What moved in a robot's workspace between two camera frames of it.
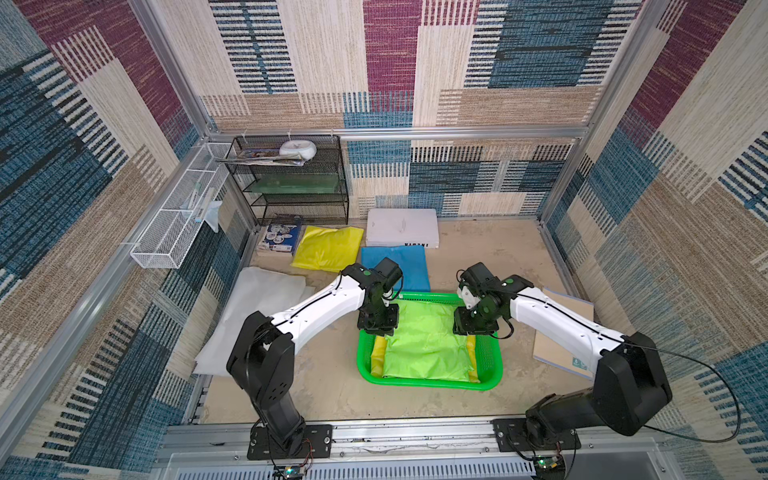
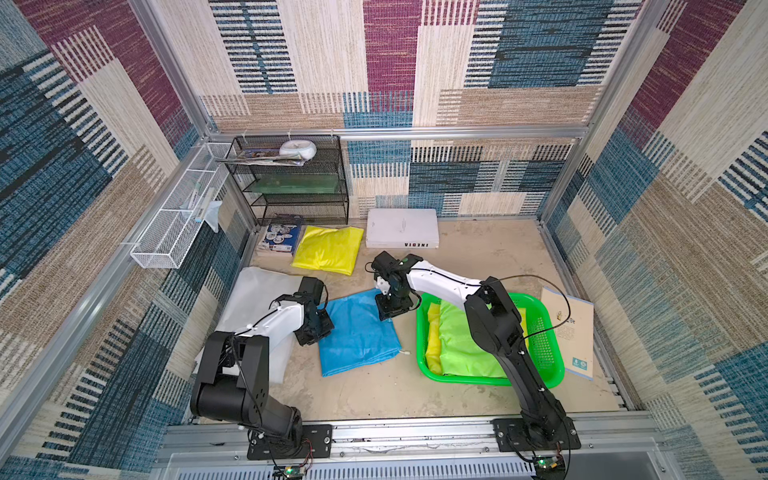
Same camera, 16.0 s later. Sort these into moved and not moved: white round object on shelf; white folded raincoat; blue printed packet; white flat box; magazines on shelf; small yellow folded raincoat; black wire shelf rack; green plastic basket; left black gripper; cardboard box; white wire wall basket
Moved: green plastic basket; left black gripper
Not moved: cardboard box; black wire shelf rack; white flat box; small yellow folded raincoat; white round object on shelf; white folded raincoat; magazines on shelf; blue printed packet; white wire wall basket
